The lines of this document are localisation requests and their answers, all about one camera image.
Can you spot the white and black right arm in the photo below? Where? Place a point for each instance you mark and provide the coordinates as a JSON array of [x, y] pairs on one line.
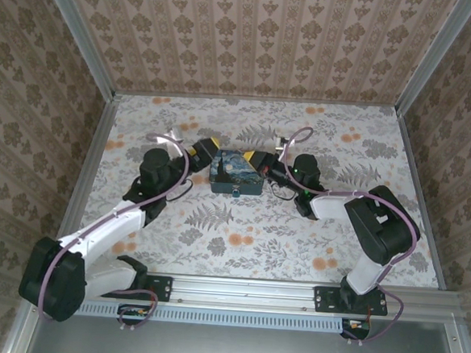
[[381, 227]]

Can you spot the starry night print box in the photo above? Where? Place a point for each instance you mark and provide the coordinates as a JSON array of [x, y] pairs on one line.
[[232, 170]]

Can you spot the aluminium side frame rail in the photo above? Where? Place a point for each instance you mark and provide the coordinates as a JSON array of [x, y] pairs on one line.
[[92, 154], [415, 169]]

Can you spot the small blue padlock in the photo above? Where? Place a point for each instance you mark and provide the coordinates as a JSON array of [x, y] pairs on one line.
[[234, 192]]

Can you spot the aluminium front frame rail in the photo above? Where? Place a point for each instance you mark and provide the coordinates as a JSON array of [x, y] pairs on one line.
[[243, 292]]

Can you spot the grey metal plate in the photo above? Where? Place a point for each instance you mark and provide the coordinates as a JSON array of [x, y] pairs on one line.
[[248, 347]]

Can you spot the floral print tablecloth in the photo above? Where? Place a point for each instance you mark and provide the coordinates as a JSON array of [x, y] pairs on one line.
[[255, 234]]

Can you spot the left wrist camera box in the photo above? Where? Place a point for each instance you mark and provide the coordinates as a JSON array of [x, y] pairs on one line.
[[175, 134]]

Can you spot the aluminium corner frame post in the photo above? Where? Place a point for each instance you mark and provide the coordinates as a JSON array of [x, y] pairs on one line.
[[79, 28], [436, 53]]

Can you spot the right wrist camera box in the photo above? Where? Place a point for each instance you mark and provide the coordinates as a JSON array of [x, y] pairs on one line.
[[281, 142]]

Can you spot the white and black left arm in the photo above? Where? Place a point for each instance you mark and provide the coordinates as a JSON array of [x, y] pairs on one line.
[[106, 228]]

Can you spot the aluminium back frame rail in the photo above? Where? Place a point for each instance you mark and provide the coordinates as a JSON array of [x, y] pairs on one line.
[[257, 101]]

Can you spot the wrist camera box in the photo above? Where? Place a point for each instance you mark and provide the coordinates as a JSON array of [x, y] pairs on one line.
[[281, 142], [175, 134]]

